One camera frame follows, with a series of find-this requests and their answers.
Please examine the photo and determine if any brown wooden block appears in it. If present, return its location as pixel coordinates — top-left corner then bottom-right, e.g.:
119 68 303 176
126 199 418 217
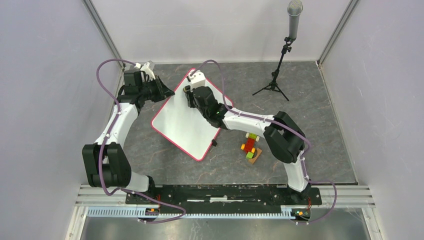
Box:
247 148 263 165

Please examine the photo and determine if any silver microphone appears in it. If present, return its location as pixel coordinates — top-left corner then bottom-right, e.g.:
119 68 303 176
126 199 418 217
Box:
287 0 303 41

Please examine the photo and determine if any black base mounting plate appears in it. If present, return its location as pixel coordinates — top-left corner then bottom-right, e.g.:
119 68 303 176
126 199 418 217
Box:
125 184 323 215

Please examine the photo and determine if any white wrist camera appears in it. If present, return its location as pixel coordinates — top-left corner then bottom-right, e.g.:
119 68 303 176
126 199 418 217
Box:
187 70 206 89
135 60 156 80

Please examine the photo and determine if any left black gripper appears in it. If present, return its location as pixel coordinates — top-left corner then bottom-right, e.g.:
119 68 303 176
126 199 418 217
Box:
139 76 176 104

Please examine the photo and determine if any white cable duct rail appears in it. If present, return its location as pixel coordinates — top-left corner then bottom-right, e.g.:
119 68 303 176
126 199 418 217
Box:
87 206 310 220

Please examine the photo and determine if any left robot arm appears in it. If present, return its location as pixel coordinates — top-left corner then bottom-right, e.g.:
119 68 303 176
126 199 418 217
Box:
82 66 175 204

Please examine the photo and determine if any black microphone tripod stand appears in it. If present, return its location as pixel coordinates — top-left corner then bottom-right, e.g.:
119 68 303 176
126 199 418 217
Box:
252 36 293 101

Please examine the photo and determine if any colourful toy block car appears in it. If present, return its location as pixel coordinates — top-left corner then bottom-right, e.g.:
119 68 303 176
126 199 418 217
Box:
240 132 260 160

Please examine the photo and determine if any purple cable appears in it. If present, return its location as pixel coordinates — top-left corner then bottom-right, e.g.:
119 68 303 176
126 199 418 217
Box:
96 58 186 225
188 59 338 225

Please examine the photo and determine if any pink framed whiteboard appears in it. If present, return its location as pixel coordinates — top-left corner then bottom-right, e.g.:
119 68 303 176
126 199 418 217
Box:
151 68 221 161

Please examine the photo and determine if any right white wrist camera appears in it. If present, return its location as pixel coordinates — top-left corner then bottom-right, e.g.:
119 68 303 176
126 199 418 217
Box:
187 70 206 89

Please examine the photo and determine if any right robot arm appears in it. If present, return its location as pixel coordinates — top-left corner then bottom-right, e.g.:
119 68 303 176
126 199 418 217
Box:
183 85 311 204

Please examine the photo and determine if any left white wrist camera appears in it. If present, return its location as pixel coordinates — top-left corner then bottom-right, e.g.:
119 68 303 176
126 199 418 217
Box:
135 60 156 80

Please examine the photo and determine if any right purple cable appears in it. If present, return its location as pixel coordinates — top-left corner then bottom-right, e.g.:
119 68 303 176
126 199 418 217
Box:
188 59 338 225

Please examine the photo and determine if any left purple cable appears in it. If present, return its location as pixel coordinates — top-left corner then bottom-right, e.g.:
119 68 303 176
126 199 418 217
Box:
96 58 186 225

